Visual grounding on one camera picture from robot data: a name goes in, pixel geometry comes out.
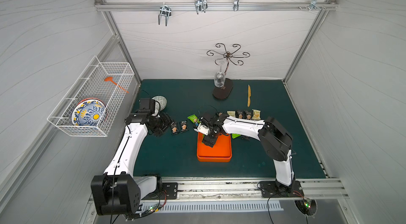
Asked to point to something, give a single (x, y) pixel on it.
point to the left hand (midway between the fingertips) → (172, 124)
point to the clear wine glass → (219, 78)
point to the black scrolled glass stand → (223, 92)
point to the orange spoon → (110, 78)
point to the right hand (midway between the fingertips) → (208, 135)
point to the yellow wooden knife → (249, 96)
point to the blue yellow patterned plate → (88, 112)
